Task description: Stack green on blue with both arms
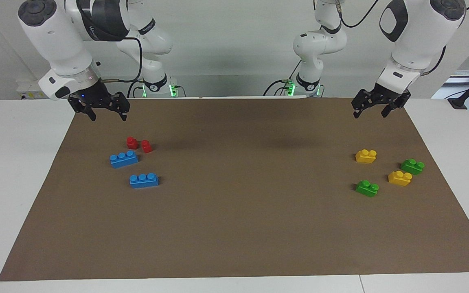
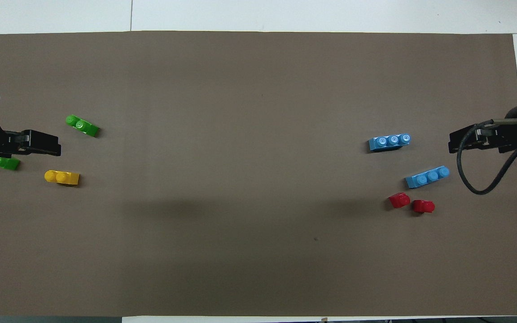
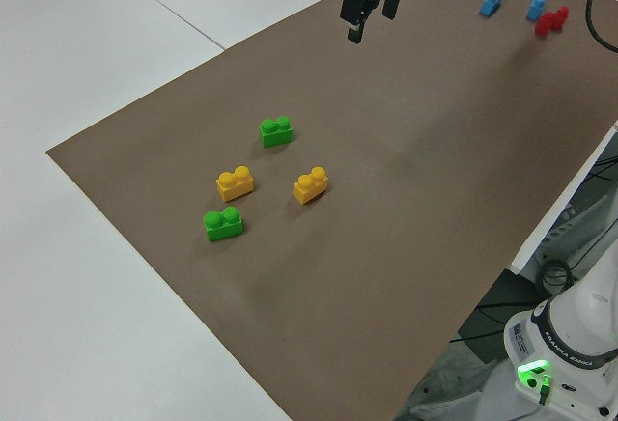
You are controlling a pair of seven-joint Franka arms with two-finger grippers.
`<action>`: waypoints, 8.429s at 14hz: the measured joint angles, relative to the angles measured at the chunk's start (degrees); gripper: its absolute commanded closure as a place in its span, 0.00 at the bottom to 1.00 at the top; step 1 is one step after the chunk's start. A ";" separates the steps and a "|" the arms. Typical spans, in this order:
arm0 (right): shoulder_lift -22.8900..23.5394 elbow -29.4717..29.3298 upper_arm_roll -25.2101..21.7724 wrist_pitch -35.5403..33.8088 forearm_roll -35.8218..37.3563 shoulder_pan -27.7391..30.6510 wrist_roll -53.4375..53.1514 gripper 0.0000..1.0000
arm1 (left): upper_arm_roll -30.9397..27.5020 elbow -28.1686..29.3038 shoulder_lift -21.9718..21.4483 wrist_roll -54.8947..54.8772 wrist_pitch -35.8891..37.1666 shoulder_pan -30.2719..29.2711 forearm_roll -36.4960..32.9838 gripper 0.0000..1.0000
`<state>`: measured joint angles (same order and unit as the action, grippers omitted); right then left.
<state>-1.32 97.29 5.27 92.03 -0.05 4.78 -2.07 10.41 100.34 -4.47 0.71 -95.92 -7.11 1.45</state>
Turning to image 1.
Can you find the blue three-stud toy block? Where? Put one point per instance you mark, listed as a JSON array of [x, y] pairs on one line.
[[144, 180], [123, 159]]

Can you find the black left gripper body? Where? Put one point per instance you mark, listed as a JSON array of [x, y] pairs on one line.
[[381, 97]]

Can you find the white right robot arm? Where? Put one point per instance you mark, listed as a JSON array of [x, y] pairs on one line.
[[57, 40]]

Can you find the white wall power box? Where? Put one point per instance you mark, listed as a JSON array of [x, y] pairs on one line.
[[31, 90]]

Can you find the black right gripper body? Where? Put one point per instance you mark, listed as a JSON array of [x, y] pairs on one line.
[[96, 97]]

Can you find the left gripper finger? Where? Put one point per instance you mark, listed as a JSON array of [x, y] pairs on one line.
[[356, 112], [388, 110]]

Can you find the green two-stud toy block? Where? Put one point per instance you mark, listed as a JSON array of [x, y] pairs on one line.
[[412, 167], [367, 189]]

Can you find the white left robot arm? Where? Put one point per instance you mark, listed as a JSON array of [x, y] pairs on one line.
[[409, 44]]

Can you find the brown table mat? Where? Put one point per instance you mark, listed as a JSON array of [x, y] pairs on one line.
[[238, 211]]

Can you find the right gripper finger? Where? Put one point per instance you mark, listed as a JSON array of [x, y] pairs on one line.
[[123, 114], [91, 114]]

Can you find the yellow two-stud toy block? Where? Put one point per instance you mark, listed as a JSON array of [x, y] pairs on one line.
[[399, 178], [366, 156]]

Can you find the small red toy block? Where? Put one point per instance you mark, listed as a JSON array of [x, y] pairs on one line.
[[147, 147], [132, 143]]

